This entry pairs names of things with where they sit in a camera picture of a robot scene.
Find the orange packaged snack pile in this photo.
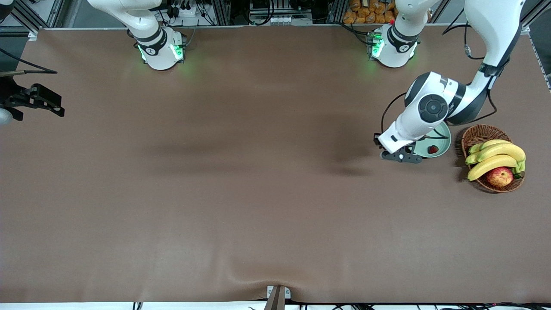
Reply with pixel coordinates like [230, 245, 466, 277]
[343, 0, 399, 25]

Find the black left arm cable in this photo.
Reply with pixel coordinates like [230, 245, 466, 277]
[381, 22, 498, 138]

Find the pale green round plate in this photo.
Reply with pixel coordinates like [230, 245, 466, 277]
[411, 122, 451, 158]

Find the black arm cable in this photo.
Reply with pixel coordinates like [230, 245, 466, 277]
[0, 47, 58, 78]
[381, 22, 498, 138]

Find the aluminium frame post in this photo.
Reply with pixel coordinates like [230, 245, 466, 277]
[326, 0, 347, 24]
[212, 0, 232, 25]

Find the metal table edge bracket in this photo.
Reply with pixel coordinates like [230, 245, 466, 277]
[264, 285, 291, 310]

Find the brown table cover sheet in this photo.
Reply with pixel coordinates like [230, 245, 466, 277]
[0, 25, 551, 304]

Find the small greenish yellow banana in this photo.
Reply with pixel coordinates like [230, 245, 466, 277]
[468, 139, 513, 155]

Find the brown wicker basket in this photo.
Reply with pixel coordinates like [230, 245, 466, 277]
[461, 125, 526, 193]

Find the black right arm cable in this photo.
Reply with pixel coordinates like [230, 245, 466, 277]
[0, 47, 58, 78]

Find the white power strip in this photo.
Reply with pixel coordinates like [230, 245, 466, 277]
[166, 0, 198, 20]

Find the aluminium frame strut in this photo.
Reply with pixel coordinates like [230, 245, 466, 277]
[521, 0, 551, 33]
[13, 0, 65, 30]

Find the red apple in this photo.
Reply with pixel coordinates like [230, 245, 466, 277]
[486, 167, 514, 187]

